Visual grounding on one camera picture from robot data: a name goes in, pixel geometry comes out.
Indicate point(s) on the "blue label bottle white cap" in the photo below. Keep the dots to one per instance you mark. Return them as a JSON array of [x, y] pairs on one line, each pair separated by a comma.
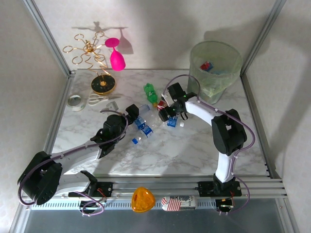
[[172, 122]]

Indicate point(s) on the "red label amber bottle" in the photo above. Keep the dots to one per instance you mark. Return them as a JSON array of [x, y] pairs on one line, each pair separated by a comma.
[[160, 104]]

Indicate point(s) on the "pale blue clear bottle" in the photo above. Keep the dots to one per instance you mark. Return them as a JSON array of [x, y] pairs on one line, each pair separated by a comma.
[[145, 109]]

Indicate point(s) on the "clear bottle blue cap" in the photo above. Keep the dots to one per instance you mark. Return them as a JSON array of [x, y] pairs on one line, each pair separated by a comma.
[[134, 140]]

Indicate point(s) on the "green bottle yellow cap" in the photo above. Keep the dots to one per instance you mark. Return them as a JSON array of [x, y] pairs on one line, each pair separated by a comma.
[[150, 93]]

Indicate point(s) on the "red label bottle blue cap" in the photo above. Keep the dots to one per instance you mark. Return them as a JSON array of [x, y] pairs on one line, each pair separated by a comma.
[[206, 65]]

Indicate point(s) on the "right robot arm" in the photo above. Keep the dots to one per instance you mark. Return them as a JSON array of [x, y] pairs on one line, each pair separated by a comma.
[[228, 133]]

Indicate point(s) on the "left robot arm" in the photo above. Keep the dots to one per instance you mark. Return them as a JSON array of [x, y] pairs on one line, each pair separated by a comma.
[[41, 179]]

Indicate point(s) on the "translucent green waste bin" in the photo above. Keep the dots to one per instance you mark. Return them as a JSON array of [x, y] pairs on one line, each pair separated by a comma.
[[196, 92]]

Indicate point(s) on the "pink wine glass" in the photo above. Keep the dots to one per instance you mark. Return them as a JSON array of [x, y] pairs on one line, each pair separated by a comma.
[[117, 60]]

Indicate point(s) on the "orange triangular plastic case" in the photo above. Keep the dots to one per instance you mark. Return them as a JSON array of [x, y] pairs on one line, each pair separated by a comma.
[[143, 200]]

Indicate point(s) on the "grey metal lower shelf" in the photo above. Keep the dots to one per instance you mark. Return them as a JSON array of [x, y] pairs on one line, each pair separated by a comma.
[[155, 223]]

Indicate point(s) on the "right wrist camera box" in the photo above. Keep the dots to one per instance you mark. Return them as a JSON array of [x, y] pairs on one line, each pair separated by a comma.
[[166, 99]]

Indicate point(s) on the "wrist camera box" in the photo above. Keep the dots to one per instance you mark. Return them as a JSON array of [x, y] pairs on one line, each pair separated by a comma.
[[166, 99], [112, 105]]

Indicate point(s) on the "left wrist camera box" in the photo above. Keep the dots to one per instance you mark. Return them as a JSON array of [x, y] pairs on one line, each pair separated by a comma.
[[112, 105]]

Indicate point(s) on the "aluminium side rail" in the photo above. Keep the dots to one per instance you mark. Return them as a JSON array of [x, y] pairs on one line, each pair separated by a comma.
[[257, 121], [57, 121]]

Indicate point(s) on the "aluminium frame post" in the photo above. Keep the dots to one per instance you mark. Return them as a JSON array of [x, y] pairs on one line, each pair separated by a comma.
[[48, 36], [263, 36]]

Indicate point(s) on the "aluminium frame leg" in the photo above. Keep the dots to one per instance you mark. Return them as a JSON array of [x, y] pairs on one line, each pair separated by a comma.
[[19, 225], [289, 218]]

